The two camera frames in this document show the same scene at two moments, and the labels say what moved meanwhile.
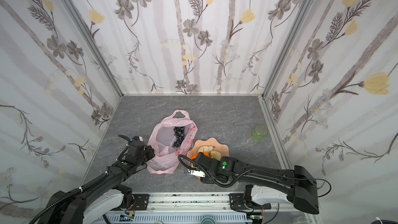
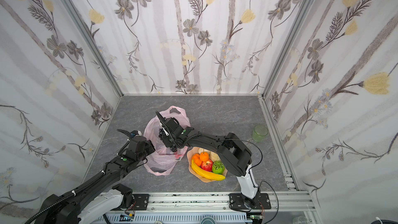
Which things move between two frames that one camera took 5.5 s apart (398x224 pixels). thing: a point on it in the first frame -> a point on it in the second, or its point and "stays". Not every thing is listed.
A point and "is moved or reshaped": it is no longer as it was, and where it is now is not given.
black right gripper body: [197, 160] -> [168, 127]
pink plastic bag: [171, 140] is moved or reshaped
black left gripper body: [147, 153] stays
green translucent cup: [259, 131] stays
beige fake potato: [205, 148] stays
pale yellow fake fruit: [215, 154] stays
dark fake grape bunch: [179, 133] is moved or reshaped
